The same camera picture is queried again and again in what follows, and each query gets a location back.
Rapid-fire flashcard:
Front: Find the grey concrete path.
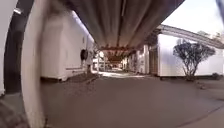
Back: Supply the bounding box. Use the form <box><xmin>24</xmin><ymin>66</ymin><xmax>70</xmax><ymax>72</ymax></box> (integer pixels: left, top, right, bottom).
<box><xmin>0</xmin><ymin>71</ymin><xmax>224</xmax><ymax>128</ymax></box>

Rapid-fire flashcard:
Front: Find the ribbed walkway canopy roof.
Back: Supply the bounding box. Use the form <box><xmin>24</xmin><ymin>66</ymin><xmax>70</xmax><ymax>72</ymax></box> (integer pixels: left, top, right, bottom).
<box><xmin>58</xmin><ymin>0</ymin><xmax>186</xmax><ymax>63</ymax></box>

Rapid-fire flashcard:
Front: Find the white building with eaves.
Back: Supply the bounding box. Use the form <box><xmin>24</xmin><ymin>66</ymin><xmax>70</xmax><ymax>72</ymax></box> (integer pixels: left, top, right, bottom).
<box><xmin>146</xmin><ymin>23</ymin><xmax>224</xmax><ymax>78</ymax></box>

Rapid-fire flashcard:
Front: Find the small dark tree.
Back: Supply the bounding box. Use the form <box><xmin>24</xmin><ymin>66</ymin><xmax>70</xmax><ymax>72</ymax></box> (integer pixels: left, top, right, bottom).
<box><xmin>172</xmin><ymin>39</ymin><xmax>217</xmax><ymax>82</ymax></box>

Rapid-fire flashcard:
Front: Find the thick white post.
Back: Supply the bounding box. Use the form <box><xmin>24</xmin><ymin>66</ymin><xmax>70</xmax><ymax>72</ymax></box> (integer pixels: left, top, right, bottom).
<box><xmin>20</xmin><ymin>0</ymin><xmax>51</xmax><ymax>128</ymax></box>

